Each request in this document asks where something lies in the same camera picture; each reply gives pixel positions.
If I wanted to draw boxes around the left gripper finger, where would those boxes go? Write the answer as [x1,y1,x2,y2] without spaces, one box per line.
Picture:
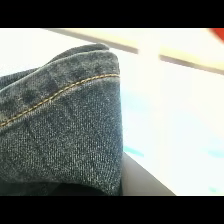
[121,152,177,197]

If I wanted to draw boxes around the red garment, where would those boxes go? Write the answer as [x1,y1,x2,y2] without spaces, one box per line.
[208,27,224,43]

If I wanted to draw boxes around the dark blue jeans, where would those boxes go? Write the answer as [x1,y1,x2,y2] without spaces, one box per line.
[0,43,125,197]

